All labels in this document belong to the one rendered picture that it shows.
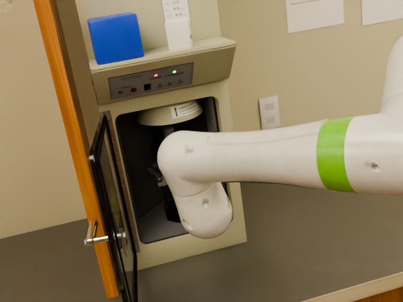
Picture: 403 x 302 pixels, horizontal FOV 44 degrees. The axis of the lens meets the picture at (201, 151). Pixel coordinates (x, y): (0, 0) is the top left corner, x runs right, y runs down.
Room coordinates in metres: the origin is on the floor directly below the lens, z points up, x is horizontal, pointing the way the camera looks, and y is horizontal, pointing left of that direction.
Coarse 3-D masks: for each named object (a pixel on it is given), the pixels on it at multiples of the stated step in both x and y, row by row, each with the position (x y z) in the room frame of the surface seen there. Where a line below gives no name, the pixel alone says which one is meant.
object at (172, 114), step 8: (176, 104) 1.21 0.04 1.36; (184, 104) 1.21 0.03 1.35; (192, 104) 1.23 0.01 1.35; (144, 112) 1.23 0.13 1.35; (152, 112) 1.21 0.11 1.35; (160, 112) 1.20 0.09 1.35; (168, 112) 1.20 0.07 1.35; (176, 112) 1.20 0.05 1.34; (184, 112) 1.20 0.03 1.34; (192, 112) 1.21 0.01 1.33; (200, 112) 1.24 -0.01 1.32; (144, 120) 1.22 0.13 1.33; (152, 120) 1.20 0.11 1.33; (160, 120) 1.19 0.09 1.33; (168, 120) 1.19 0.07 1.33; (176, 120) 1.19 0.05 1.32; (184, 120) 1.19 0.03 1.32
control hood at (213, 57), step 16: (160, 48) 1.15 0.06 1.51; (192, 48) 1.08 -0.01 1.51; (208, 48) 1.08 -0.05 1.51; (224, 48) 1.09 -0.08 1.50; (96, 64) 1.05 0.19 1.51; (112, 64) 1.04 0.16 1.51; (128, 64) 1.04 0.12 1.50; (144, 64) 1.05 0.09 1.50; (160, 64) 1.07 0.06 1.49; (176, 64) 1.08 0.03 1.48; (208, 64) 1.11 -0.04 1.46; (224, 64) 1.13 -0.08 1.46; (96, 80) 1.05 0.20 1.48; (192, 80) 1.14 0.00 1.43; (208, 80) 1.16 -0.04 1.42; (96, 96) 1.10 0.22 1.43; (128, 96) 1.12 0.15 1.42
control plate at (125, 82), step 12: (144, 72) 1.07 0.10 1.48; (156, 72) 1.08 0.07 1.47; (168, 72) 1.09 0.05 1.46; (180, 72) 1.10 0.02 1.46; (192, 72) 1.12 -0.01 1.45; (120, 84) 1.08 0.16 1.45; (132, 84) 1.09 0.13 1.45; (156, 84) 1.11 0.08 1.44; (168, 84) 1.13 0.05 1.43; (180, 84) 1.14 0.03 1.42; (120, 96) 1.11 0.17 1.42
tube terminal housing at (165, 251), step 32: (96, 0) 1.15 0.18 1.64; (128, 0) 1.16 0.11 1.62; (160, 0) 1.17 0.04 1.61; (192, 0) 1.19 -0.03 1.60; (160, 32) 1.17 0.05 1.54; (192, 32) 1.19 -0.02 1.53; (160, 96) 1.17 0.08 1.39; (192, 96) 1.18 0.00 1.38; (224, 96) 1.20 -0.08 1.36; (224, 128) 1.20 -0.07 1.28; (128, 192) 1.14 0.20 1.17; (160, 256) 1.15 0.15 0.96
